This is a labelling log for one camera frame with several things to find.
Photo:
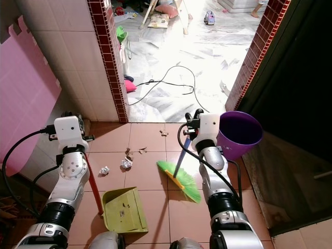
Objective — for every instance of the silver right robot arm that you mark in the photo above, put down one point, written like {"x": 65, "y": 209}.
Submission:
{"x": 210, "y": 166}

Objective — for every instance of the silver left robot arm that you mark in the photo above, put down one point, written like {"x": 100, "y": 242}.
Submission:
{"x": 72, "y": 174}

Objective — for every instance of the brown dry leaf scrap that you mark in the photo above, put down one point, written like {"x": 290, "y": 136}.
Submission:
{"x": 142, "y": 150}
{"x": 163, "y": 133}
{"x": 128, "y": 152}

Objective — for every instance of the purple plastic bucket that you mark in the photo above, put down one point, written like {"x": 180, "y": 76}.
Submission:
{"x": 238, "y": 145}

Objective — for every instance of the pink cloth item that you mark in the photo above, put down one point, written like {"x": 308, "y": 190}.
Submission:
{"x": 129, "y": 86}

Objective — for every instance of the crumpled white paper ball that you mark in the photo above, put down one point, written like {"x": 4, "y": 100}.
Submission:
{"x": 126, "y": 164}
{"x": 104, "y": 170}

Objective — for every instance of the dark blue slipper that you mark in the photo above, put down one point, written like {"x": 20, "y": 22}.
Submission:
{"x": 128, "y": 78}

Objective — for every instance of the green plastic bag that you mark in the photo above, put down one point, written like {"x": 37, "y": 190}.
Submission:
{"x": 121, "y": 35}

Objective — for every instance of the small toy car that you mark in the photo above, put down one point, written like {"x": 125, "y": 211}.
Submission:
{"x": 209, "y": 18}

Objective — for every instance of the printed beige cushion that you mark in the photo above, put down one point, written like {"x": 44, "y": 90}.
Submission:
{"x": 158, "y": 21}

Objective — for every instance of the pink pillow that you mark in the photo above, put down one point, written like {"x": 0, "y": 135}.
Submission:
{"x": 167, "y": 10}

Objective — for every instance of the wooden folding stand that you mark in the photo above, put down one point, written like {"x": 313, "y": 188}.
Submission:
{"x": 148, "y": 15}

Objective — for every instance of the small red toy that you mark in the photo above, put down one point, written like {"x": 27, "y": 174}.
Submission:
{"x": 119, "y": 11}

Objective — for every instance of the grey right robot leg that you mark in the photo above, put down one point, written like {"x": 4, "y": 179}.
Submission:
{"x": 187, "y": 244}

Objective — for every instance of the grey robot leg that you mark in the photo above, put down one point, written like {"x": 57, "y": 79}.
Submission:
{"x": 106, "y": 241}
{"x": 187, "y": 244}

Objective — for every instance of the person bare foot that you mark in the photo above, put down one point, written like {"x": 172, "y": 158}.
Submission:
{"x": 257, "y": 11}

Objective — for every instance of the grey left robot leg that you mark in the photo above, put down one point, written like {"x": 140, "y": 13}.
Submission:
{"x": 106, "y": 241}

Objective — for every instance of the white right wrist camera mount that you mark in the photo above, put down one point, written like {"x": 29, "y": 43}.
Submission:
{"x": 210, "y": 127}

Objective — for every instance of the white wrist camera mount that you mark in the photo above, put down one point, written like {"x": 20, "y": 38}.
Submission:
{"x": 67, "y": 132}
{"x": 210, "y": 127}

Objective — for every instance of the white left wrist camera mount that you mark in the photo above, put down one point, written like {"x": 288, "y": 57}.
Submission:
{"x": 67, "y": 132}

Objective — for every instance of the pink foam wall panel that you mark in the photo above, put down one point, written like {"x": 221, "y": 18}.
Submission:
{"x": 26, "y": 93}

